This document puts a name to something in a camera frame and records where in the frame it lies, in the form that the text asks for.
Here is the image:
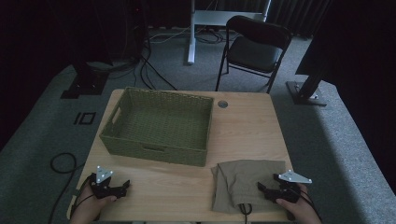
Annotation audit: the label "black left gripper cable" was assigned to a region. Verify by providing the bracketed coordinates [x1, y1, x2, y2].
[69, 173, 95, 219]

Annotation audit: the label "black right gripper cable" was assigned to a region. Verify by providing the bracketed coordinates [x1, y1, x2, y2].
[289, 183, 323, 222]

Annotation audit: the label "black looped floor cable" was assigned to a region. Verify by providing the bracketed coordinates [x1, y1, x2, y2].
[47, 151, 86, 224]

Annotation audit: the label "khaki pants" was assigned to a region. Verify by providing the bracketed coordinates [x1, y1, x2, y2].
[210, 159, 288, 216]

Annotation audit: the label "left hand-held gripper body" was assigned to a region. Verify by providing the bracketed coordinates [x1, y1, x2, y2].
[89, 165, 128, 201]

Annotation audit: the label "person's left hand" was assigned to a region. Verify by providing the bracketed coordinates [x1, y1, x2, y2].
[69, 186, 119, 224]

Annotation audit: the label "white metal desk frame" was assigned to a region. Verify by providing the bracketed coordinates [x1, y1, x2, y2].
[186, 0, 273, 66]

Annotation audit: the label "bundle of black floor cables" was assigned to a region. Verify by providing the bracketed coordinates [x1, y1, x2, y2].
[106, 31, 179, 91]

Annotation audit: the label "black angled stand with base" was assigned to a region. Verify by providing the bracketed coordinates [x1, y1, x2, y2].
[286, 62, 328, 107]

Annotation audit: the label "black folding chair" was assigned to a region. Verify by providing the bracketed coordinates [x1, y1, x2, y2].
[215, 15, 294, 94]

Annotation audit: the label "person's right hand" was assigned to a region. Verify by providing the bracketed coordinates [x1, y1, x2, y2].
[275, 182, 323, 224]

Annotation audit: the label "white floor cable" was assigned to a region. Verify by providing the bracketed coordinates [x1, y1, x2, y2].
[148, 25, 191, 45]

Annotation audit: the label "black cord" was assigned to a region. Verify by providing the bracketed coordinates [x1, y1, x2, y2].
[237, 202, 253, 224]

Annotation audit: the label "black stand with flat base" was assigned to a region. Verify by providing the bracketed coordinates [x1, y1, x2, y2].
[60, 60, 114, 100]

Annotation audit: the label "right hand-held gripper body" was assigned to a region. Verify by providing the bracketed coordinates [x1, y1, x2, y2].
[266, 169, 313, 204]

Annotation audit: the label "green woven basket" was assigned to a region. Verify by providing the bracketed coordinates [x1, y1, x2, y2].
[99, 86, 216, 168]

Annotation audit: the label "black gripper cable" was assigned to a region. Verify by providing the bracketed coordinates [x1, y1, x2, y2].
[289, 183, 323, 222]
[69, 173, 95, 219]

